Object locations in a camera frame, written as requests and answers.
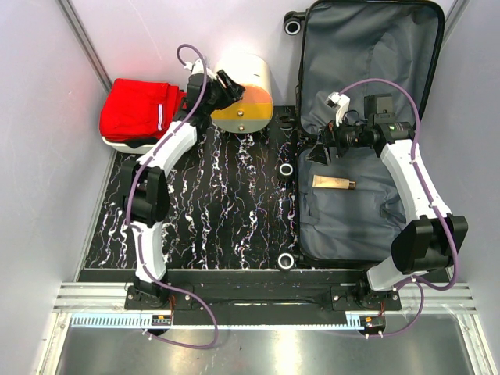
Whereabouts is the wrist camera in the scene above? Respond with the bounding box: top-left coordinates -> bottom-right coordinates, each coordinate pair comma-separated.
325,91 -> 350,127
184,59 -> 208,77

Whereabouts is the slotted cable duct rail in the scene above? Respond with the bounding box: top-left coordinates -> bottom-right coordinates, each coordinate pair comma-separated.
70,312 -> 385,330

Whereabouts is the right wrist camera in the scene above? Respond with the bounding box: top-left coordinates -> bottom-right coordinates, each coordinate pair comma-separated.
325,91 -> 350,127

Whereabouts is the beige cosmetic tube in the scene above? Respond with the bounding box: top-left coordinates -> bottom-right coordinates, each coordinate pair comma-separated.
312,175 -> 356,190

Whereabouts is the red black garment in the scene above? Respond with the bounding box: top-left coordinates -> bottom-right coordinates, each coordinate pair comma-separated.
99,78 -> 186,143

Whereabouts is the orange white drawer box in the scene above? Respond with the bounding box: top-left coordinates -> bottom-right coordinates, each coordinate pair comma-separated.
212,52 -> 273,134

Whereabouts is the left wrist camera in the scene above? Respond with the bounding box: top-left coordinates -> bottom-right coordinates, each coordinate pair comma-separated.
184,59 -> 208,77

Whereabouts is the white plastic basin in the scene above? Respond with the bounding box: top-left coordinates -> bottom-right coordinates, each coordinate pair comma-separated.
102,137 -> 158,155

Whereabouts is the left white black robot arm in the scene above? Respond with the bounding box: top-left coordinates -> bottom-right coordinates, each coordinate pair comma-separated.
120,70 -> 245,309

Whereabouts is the black white space suitcase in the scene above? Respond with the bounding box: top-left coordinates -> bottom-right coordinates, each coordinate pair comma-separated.
284,1 -> 445,269

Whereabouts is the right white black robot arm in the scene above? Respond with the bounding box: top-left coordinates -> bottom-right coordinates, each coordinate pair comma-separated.
309,91 -> 468,310

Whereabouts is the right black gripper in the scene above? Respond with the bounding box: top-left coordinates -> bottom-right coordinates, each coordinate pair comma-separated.
305,110 -> 372,166

